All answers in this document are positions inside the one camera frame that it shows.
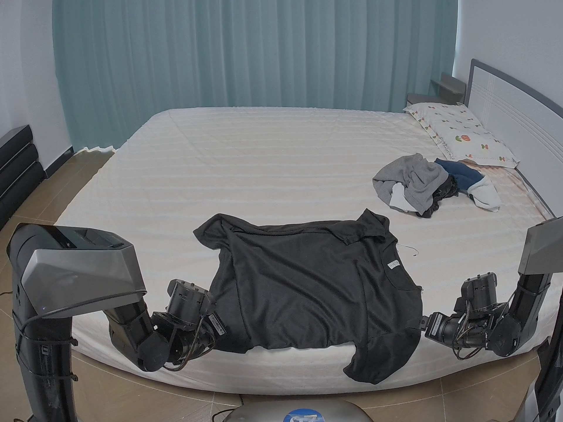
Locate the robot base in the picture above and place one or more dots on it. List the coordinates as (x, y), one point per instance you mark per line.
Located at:
(264, 413)

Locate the grey bedside table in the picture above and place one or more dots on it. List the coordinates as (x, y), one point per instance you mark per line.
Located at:
(448, 86)

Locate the black chest of drawers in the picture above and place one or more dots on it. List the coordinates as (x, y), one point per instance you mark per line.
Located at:
(17, 165)

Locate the black T-shirt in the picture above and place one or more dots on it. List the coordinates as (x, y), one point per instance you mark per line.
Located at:
(308, 288)

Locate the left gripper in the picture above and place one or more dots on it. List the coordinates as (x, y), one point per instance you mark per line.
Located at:
(215, 328)

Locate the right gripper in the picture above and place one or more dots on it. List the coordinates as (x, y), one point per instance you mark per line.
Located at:
(442, 328)

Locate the pile of clothes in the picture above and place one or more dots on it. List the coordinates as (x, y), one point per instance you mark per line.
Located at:
(418, 178)

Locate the bed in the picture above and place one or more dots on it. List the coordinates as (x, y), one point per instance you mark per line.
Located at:
(264, 169)

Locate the white printed pillow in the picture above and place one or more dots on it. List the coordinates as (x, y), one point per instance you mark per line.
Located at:
(457, 130)

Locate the blue-green curtain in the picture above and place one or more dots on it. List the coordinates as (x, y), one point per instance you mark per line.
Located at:
(220, 38)

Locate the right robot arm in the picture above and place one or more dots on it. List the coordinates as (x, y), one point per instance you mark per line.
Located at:
(532, 288)

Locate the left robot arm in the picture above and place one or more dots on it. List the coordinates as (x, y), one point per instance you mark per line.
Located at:
(79, 270)

